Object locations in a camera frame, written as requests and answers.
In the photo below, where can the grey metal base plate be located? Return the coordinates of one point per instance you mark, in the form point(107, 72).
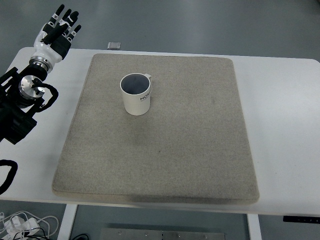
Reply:
point(148, 234)

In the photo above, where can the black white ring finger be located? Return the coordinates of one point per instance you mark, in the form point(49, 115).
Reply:
point(71, 20)

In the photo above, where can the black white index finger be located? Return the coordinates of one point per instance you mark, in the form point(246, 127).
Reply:
point(55, 16)

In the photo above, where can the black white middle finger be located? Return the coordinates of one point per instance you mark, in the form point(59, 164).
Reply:
point(65, 19)

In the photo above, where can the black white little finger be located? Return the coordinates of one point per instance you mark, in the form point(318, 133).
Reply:
point(72, 34)

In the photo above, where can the right white table leg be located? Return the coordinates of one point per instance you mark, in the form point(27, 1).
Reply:
point(254, 227)

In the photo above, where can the black table control panel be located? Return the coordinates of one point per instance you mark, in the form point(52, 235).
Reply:
point(301, 219)

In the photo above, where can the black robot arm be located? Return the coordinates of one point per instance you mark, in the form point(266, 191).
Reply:
point(25, 93)

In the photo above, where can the white mug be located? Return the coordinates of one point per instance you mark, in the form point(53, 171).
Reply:
point(136, 89)

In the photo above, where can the white table leg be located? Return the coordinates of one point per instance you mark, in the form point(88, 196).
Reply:
point(67, 222)
point(254, 227)

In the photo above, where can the left white table leg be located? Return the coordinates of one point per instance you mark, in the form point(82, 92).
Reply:
point(67, 222)

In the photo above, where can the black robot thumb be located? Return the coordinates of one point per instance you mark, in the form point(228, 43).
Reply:
point(52, 33)

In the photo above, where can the beige felt mat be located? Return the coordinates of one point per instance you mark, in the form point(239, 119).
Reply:
point(191, 146)

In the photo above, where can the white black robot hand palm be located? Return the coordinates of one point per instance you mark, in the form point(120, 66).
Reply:
point(47, 55)

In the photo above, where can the small silver floor plate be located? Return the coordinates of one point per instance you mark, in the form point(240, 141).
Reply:
point(114, 45)

